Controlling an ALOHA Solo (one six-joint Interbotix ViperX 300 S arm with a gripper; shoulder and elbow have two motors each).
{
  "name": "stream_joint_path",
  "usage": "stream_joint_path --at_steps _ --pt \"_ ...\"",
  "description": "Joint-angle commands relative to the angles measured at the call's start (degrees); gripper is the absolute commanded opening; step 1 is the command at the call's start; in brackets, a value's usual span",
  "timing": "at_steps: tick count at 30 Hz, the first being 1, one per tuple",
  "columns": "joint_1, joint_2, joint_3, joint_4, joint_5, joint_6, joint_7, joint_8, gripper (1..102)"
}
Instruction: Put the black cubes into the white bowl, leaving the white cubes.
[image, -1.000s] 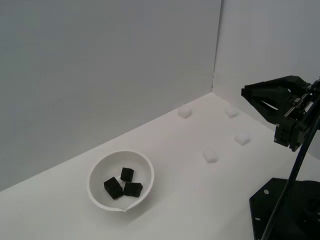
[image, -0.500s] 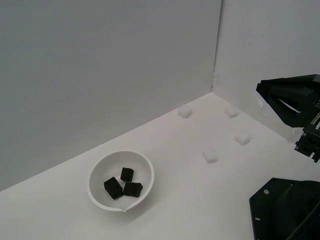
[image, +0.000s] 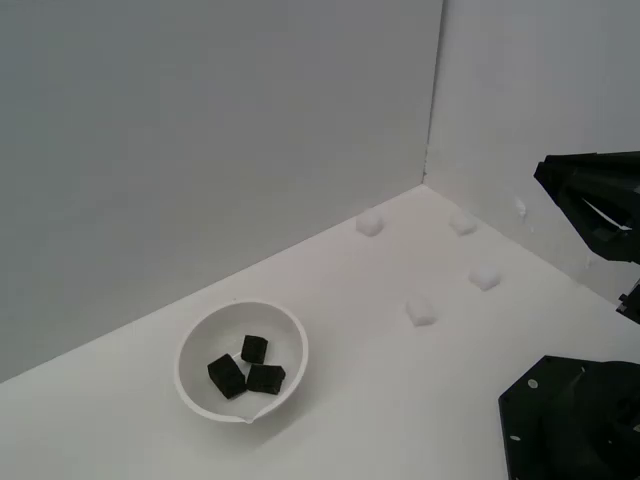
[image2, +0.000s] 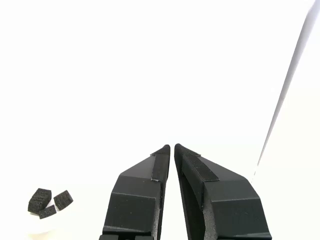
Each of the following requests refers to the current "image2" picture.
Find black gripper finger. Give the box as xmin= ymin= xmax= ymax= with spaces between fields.
xmin=174 ymin=143 xmax=273 ymax=240
xmin=98 ymin=144 xmax=171 ymax=240

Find black foam cube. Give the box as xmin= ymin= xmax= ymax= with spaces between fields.
xmin=38 ymin=204 xmax=57 ymax=220
xmin=27 ymin=187 xmax=53 ymax=214
xmin=53 ymin=189 xmax=74 ymax=211

